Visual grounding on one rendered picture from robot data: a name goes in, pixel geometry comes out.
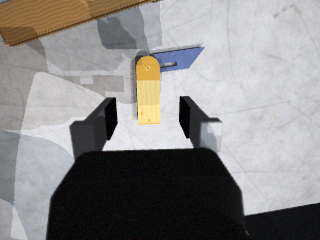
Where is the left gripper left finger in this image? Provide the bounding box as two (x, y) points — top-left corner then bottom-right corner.
(69, 97), (118, 161)

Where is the wooden sliding bevel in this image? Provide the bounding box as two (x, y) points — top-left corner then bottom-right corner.
(136, 47), (205, 125)

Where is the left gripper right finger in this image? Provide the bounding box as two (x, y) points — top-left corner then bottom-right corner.
(179, 96), (223, 158)

